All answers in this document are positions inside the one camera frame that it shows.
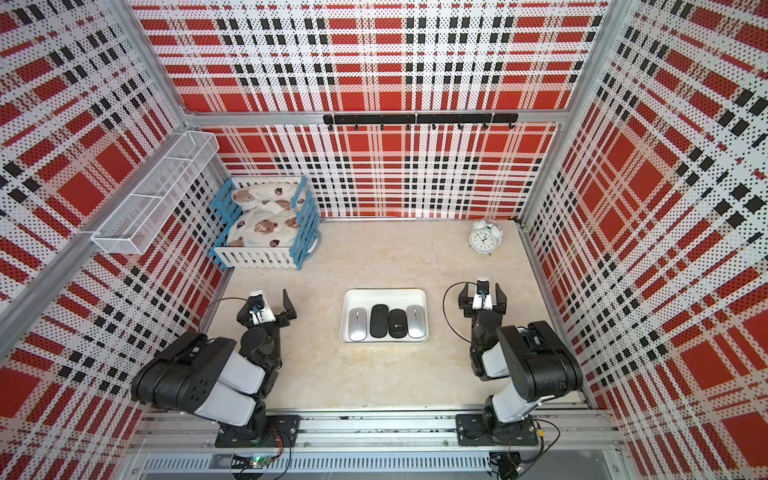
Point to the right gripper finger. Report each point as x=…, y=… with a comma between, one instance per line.
x=464, y=298
x=500, y=299

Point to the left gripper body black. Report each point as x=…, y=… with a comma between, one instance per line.
x=281, y=321

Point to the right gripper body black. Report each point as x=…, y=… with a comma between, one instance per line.
x=470, y=312

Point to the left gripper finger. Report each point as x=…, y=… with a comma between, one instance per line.
x=289, y=308
x=246, y=310

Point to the silver mouse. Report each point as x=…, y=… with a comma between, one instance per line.
x=357, y=324
x=416, y=321

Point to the black mouse with logo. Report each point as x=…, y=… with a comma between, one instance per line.
x=397, y=323

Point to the white plastic storage tray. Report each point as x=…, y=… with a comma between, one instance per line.
x=392, y=297

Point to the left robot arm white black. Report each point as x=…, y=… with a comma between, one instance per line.
x=224, y=380

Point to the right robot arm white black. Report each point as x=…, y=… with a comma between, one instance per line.
x=537, y=364

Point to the white twin-bell alarm clock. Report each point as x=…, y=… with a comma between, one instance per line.
x=486, y=236

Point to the bear print blanket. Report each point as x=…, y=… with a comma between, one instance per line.
x=264, y=229

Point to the blue white toy crib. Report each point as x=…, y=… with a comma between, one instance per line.
x=305, y=244

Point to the bear print pillow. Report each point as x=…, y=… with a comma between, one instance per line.
x=272, y=197

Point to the green circuit board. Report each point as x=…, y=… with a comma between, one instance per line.
x=240, y=462

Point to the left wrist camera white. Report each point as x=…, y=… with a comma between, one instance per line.
x=262, y=312

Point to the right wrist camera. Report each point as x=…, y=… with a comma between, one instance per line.
x=482, y=299

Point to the left camera cable black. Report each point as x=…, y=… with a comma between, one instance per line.
x=217, y=301

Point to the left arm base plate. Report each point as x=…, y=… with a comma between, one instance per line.
x=265, y=431

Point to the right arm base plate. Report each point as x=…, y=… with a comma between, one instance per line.
x=483, y=430

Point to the white wire mesh shelf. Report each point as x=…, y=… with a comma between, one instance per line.
x=137, y=221

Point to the aluminium front rail frame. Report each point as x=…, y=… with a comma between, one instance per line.
x=575, y=443

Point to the black wall hook rail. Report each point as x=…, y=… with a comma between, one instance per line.
x=357, y=120

